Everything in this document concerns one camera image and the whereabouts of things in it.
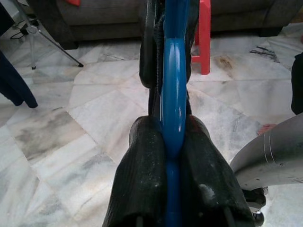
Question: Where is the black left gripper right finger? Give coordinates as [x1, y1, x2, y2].
[182, 115, 256, 227]

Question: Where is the black floor cable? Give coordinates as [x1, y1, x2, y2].
[10, 20, 40, 40]

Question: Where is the silver clothes rack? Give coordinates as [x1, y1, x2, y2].
[18, 0, 85, 70]

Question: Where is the red plastic stool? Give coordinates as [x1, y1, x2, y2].
[190, 0, 211, 75]

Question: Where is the blue plastic hanger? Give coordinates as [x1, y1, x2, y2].
[157, 0, 191, 227]

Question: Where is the person in black trousers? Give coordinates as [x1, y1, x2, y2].
[258, 53, 303, 136]

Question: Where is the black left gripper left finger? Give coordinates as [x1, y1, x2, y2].
[103, 115, 168, 227]

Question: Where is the dark navy garment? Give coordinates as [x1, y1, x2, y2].
[0, 0, 38, 109]

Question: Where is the grey robot left leg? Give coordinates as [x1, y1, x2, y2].
[231, 115, 303, 227]

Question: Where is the black shirt white lettering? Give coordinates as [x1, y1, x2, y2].
[138, 0, 199, 119]

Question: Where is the dark grey sofa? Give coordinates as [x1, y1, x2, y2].
[28, 0, 303, 49]

